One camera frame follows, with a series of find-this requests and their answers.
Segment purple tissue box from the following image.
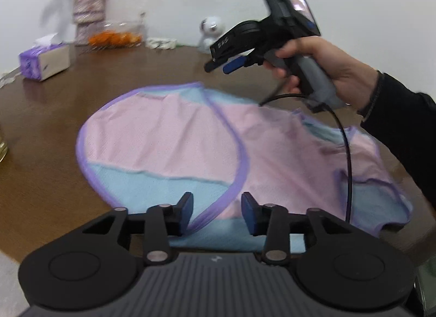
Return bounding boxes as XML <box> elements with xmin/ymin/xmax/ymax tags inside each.
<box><xmin>19</xmin><ymin>34</ymin><xmax>72</xmax><ymax>82</ymax></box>

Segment black wrist band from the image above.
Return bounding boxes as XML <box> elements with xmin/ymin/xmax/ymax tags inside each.
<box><xmin>357</xmin><ymin>70</ymin><xmax>386</xmax><ymax>120</ymax></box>

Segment clear plastic packet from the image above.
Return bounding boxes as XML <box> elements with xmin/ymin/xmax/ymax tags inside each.
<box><xmin>0</xmin><ymin>71</ymin><xmax>22</xmax><ymax>90</ymax></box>

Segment person's right hand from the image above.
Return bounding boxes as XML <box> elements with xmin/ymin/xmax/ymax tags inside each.
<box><xmin>264</xmin><ymin>36</ymin><xmax>379</xmax><ymax>112</ymax></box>

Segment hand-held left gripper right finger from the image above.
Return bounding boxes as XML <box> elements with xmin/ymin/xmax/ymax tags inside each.
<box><xmin>240</xmin><ymin>192</ymin><xmax>351</xmax><ymax>267</ymax></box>

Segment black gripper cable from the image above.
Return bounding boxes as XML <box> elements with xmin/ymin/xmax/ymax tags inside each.
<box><xmin>259</xmin><ymin>94</ymin><xmax>353</xmax><ymax>224</ymax></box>

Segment clear box of orange fruit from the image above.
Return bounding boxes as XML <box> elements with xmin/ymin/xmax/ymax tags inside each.
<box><xmin>89</xmin><ymin>20</ymin><xmax>145</xmax><ymax>49</ymax></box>

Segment person's right forearm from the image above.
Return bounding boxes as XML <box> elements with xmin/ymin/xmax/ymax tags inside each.
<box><xmin>358</xmin><ymin>72</ymin><xmax>436</xmax><ymax>217</ymax></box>

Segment pink woven vase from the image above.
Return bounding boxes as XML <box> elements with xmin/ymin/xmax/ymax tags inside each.
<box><xmin>73</xmin><ymin>0</ymin><xmax>108</xmax><ymax>46</ymax></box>

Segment glass cup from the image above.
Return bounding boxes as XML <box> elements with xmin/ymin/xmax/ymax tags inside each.
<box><xmin>0</xmin><ymin>126</ymin><xmax>9</xmax><ymax>163</ymax></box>

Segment pink purple-trimmed top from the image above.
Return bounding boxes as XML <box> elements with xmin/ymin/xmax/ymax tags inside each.
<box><xmin>75</xmin><ymin>82</ymin><xmax>413</xmax><ymax>253</ymax></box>

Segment white robot figurine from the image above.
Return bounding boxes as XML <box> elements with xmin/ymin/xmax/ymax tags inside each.
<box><xmin>198</xmin><ymin>15</ymin><xmax>228</xmax><ymax>54</ymax></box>

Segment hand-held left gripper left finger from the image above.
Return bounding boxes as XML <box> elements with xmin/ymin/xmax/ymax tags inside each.
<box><xmin>82</xmin><ymin>192</ymin><xmax>195</xmax><ymax>267</ymax></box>

